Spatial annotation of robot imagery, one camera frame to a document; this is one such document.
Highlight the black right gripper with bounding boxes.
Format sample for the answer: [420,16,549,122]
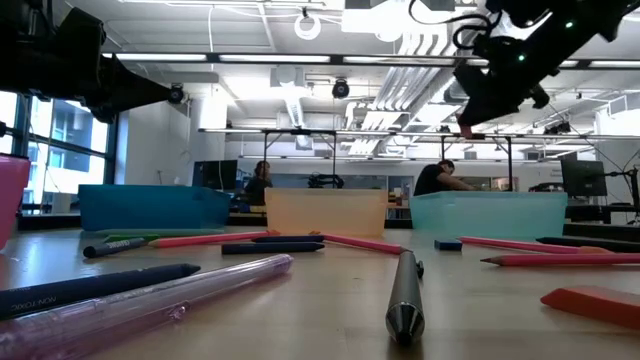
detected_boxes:
[453,0,576,127]

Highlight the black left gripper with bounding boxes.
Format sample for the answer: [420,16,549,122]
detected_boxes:
[0,0,172,125]

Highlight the blue pen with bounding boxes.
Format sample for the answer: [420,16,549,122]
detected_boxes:
[82,237,147,260]

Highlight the black pen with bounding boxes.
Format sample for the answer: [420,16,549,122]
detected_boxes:
[384,249,426,346]
[535,235,640,254]

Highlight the black marker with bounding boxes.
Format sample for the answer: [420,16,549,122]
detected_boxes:
[221,241,326,256]

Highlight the purple transparent pen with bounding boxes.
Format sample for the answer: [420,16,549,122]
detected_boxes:
[0,253,295,360]

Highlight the orange eraser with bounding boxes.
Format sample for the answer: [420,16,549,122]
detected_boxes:
[539,284,640,331]

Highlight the white ceiling pipes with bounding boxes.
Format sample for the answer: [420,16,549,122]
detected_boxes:
[372,29,464,114]

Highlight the large glass window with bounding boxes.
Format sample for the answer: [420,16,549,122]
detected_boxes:
[0,89,119,217]

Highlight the person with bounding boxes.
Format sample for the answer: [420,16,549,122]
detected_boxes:
[243,159,275,207]
[413,159,475,197]

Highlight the blue plastic bin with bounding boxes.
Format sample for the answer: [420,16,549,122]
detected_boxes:
[77,183,232,233]

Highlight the mint green plastic bin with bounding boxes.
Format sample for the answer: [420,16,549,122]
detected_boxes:
[408,190,569,240]

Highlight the black computer monitor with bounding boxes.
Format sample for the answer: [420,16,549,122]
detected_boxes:
[559,157,609,198]
[192,159,240,192]

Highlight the black bar with light strips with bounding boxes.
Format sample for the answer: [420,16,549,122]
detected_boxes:
[99,52,640,70]

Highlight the pink plastic cup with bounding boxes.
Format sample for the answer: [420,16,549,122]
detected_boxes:
[0,153,32,251]

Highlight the distant bar with light strips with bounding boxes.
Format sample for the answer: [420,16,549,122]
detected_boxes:
[197,127,640,142]

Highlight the orange translucent plastic bin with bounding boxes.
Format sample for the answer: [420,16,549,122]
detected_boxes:
[263,187,389,239]

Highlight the dark navy marker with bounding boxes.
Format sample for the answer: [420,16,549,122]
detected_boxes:
[0,263,202,321]

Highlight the black metal rig frame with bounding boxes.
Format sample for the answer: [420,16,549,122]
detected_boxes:
[439,133,515,193]
[260,128,339,190]

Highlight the white ring ceiling lamp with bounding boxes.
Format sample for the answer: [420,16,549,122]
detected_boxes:
[293,10,323,42]

